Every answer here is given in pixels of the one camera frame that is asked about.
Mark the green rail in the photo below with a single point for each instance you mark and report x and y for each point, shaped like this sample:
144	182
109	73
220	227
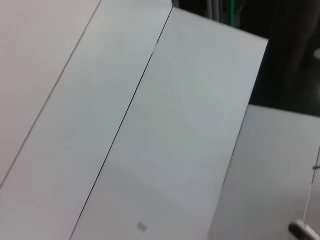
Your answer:
233	12

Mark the silver metal rod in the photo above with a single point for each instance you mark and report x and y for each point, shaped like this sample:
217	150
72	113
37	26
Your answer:
303	231

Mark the grey metal rail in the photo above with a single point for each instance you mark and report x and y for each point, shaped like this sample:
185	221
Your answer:
213	8

